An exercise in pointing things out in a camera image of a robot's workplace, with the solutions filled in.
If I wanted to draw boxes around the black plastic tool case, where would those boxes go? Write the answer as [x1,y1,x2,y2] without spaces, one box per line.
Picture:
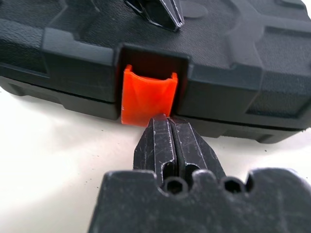
[0,0,311,144]

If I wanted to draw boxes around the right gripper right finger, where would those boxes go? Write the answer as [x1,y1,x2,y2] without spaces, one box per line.
[171,117,221,175]

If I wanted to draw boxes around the orange tool case latch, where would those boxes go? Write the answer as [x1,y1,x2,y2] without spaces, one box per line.
[120,64,181,128]

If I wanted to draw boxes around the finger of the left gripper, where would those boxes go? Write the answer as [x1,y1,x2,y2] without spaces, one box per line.
[158,0,187,33]
[124,0,149,15]

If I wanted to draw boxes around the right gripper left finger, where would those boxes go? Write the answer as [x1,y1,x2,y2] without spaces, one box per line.
[133,115,176,186]

